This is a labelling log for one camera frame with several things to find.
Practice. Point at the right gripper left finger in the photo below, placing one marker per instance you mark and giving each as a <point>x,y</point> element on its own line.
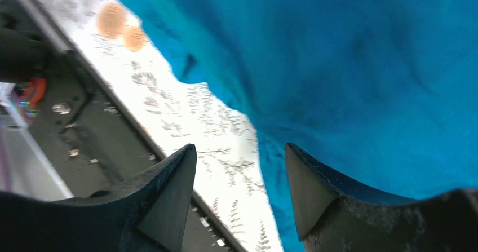
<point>145,213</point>

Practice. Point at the floral patterned table mat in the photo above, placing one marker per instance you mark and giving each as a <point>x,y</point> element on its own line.
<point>173,114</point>

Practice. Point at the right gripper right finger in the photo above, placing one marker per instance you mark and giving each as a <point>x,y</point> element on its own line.
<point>334,212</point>

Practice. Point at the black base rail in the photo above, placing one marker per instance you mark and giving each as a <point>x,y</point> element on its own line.
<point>69,137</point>

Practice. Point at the blue t-shirt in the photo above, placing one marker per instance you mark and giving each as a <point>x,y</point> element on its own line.
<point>384,91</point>

